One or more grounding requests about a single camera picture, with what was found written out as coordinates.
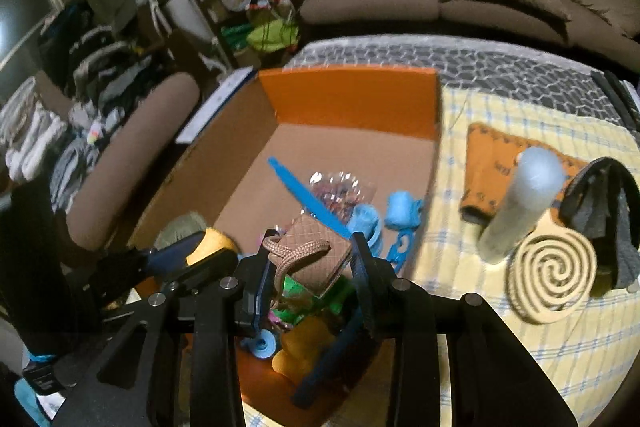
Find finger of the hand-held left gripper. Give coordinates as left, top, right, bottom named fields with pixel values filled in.
left=144, top=230, right=208, bottom=279
left=164, top=248, right=242, bottom=297

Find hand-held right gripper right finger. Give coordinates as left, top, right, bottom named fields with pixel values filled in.
left=350, top=232, right=578, bottom=427

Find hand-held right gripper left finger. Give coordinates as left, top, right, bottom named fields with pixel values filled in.
left=52, top=229, right=281, bottom=427

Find yellow hair roller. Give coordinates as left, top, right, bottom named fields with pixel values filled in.
left=186, top=227, right=240, bottom=267

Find brown pouch with braided strap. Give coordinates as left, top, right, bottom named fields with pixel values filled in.
left=262, top=213, right=354, bottom=301

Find blue plastic tongs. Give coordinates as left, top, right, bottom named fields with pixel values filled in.
left=267, top=157, right=372, bottom=409

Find grey plastic bottle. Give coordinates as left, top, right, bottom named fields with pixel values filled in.
left=476, top=147, right=567, bottom=266

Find orange cloth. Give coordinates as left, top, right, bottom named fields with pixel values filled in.
left=460, top=122, right=592, bottom=224

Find beige spiral coaster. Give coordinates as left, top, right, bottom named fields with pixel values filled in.
left=506, top=208, right=599, bottom=326

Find orange cardboard box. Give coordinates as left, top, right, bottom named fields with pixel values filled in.
left=127, top=67, right=443, bottom=427

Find grey cloth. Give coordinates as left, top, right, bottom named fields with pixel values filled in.
left=570, top=187, right=640, bottom=290

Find jar with patterned lid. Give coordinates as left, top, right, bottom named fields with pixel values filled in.
left=155, top=212, right=209, bottom=254

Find pink hair roller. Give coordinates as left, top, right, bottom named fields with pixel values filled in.
left=267, top=307, right=302, bottom=326

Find green hair roller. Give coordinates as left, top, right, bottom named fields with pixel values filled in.
left=282, top=274, right=352, bottom=314

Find yellow soft item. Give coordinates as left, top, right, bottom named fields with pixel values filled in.
left=271, top=317, right=337, bottom=384

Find blue hair roller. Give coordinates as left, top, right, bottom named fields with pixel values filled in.
left=384, top=190, right=425, bottom=229

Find clear bag of beads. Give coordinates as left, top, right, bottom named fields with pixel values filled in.
left=307, top=171, right=377, bottom=216

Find brown upholstered chair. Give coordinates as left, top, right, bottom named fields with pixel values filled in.
left=65, top=72, right=202, bottom=254

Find yellow plaid tablecloth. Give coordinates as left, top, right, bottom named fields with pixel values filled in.
left=245, top=84, right=640, bottom=427

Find blue and white carton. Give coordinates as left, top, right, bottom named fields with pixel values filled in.
left=175, top=67, right=257, bottom=146

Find pile of clothes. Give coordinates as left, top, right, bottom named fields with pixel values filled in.
left=0, top=2, right=172, bottom=214

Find green bag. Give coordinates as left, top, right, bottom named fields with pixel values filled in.
left=222, top=18, right=302, bottom=54

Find cluttered wooden shelf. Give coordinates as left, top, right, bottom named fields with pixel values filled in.
left=197, top=0, right=302, bottom=68

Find black remote control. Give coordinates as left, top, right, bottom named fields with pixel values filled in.
left=590, top=69, right=640, bottom=134

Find small brown cushion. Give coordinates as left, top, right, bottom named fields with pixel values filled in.
left=570, top=0, right=640, bottom=40

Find blue plastic ring chain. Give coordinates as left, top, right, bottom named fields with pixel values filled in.
left=383, top=232, right=416, bottom=277

